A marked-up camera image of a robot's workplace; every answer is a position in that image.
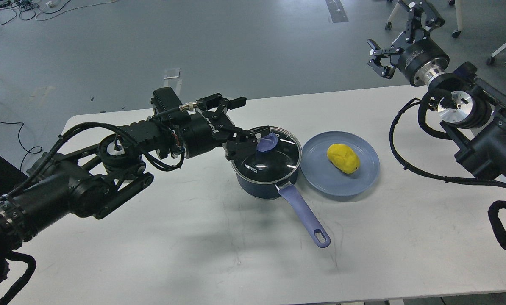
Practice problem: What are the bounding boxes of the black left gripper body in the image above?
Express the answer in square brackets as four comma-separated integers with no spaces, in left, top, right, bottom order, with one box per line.
[180,111,234,159]

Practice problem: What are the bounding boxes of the cable bundle on floor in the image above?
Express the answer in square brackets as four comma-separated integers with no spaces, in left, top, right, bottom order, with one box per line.
[0,0,120,27]

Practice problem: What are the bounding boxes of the white chair legs with casters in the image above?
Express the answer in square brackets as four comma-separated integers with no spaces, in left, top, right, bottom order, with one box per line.
[384,0,506,66]

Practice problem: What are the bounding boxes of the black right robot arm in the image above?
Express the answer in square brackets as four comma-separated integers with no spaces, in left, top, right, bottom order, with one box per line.
[367,0,506,189]

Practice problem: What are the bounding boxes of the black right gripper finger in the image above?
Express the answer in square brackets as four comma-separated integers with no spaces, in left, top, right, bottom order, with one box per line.
[367,39,403,79]
[398,0,445,43]

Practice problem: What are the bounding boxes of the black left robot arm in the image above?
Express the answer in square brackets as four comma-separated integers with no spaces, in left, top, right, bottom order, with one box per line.
[0,87,270,305]

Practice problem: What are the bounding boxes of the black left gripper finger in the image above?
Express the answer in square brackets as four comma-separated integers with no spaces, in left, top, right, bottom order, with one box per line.
[196,94,247,128]
[225,126,271,161]

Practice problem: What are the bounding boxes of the dark blue saucepan purple handle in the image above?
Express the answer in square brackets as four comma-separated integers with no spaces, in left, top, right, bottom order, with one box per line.
[231,126,331,249]

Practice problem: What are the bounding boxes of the black floor cable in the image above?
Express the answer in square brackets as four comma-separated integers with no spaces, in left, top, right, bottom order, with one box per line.
[0,44,43,172]

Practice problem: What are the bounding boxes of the yellow potato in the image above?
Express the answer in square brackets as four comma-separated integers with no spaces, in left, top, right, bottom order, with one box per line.
[326,143,360,174]

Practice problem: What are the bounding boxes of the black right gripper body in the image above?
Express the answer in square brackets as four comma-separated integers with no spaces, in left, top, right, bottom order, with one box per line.
[396,37,450,87]

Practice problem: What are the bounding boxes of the glass lid purple knob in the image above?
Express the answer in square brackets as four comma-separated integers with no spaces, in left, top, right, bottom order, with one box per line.
[231,126,302,184]

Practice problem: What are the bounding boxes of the blue plate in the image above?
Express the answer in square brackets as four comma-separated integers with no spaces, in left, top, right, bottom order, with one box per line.
[300,131,380,197]

